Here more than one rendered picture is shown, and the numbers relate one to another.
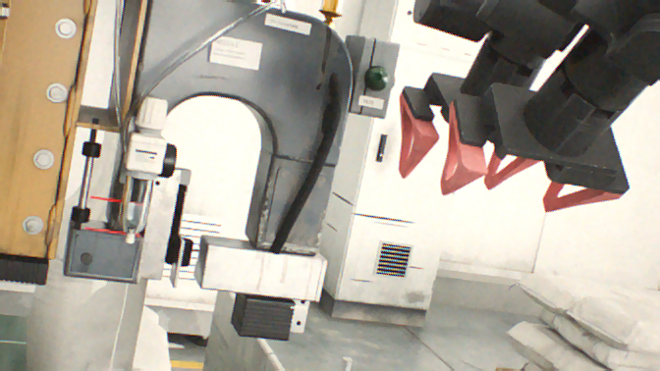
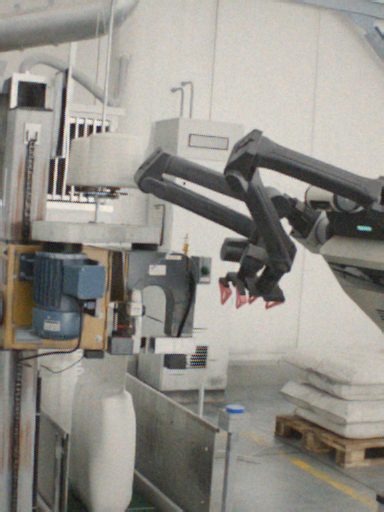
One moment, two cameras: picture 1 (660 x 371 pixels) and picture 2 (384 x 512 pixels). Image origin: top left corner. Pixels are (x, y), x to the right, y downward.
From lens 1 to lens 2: 179 cm
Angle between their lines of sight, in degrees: 6
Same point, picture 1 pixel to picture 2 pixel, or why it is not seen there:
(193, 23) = (142, 262)
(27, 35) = not seen: hidden behind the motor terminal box
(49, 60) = not seen: hidden behind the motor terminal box
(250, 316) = (172, 361)
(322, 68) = (186, 270)
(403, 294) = (206, 380)
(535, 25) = (253, 265)
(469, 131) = (241, 291)
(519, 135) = (254, 291)
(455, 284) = (242, 369)
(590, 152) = (273, 292)
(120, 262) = (127, 347)
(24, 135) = not seen: hidden behind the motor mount
